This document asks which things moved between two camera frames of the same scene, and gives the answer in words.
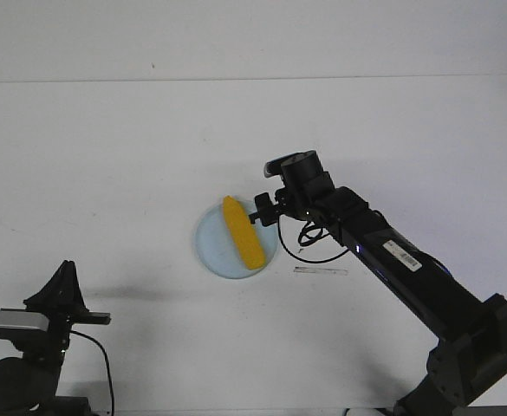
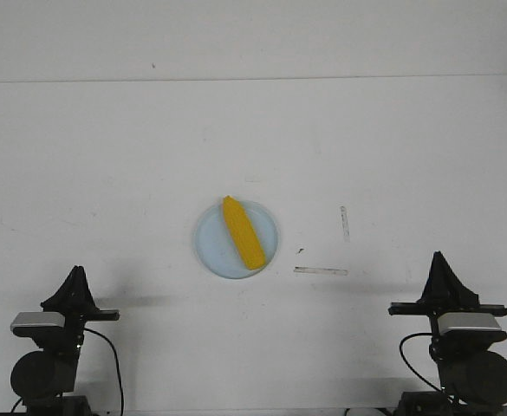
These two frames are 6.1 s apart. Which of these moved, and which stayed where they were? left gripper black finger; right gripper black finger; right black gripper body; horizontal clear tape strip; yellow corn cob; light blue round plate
Moved: left gripper black finger; right gripper black finger; right black gripper body
Stayed: light blue round plate; yellow corn cob; horizontal clear tape strip
